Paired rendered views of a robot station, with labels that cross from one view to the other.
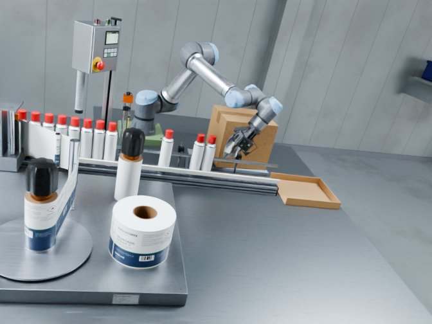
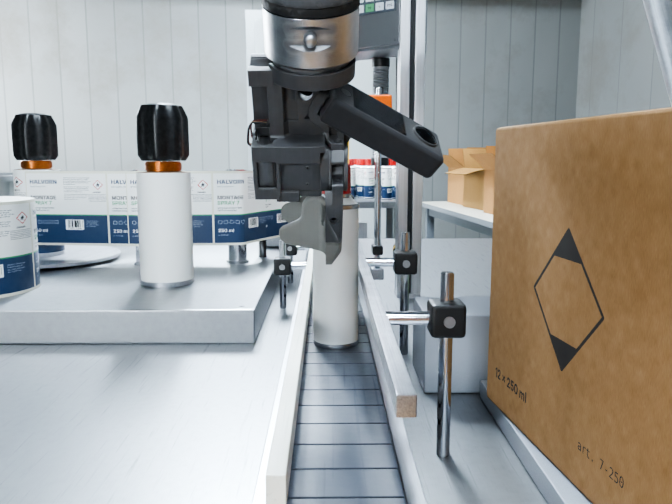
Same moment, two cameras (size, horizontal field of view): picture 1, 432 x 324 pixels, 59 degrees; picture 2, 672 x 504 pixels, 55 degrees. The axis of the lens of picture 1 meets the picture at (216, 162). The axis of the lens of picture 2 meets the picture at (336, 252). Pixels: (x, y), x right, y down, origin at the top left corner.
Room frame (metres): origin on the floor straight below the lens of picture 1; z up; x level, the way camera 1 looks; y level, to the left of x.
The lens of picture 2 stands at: (1.86, -0.66, 1.09)
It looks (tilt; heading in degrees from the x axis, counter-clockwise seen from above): 8 degrees down; 105
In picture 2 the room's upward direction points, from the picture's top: straight up
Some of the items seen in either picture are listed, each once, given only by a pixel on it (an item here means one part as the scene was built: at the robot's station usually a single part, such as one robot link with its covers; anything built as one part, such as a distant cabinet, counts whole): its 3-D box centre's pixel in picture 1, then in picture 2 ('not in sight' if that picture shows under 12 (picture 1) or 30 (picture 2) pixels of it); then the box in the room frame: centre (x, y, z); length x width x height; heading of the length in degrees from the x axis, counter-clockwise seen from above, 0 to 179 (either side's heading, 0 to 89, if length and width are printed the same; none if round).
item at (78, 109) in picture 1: (80, 89); (380, 112); (1.60, 0.65, 1.18); 0.04 x 0.04 x 0.21
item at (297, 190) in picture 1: (303, 190); not in sight; (1.82, -0.49, 0.85); 0.30 x 0.26 x 0.04; 106
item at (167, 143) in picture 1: (166, 150); not in sight; (1.61, 0.24, 0.98); 0.05 x 0.05 x 0.20
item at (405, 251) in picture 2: (180, 159); (388, 293); (1.71, 0.18, 0.91); 0.07 x 0.03 x 0.17; 16
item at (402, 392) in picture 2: (174, 153); (359, 257); (1.66, 0.20, 0.96); 1.07 x 0.01 x 0.01; 106
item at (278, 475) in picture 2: (173, 170); (305, 293); (1.59, 0.18, 0.91); 1.07 x 0.01 x 0.02; 106
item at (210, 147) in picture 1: (208, 155); (335, 255); (1.67, 0.04, 0.98); 0.05 x 0.05 x 0.20
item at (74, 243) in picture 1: (40, 245); (42, 257); (0.92, 0.47, 0.89); 0.31 x 0.31 x 0.01
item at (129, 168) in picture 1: (130, 165); (164, 194); (1.30, 0.32, 1.03); 0.09 x 0.09 x 0.30
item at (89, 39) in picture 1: (96, 47); (375, 2); (1.60, 0.60, 1.38); 0.17 x 0.10 x 0.19; 161
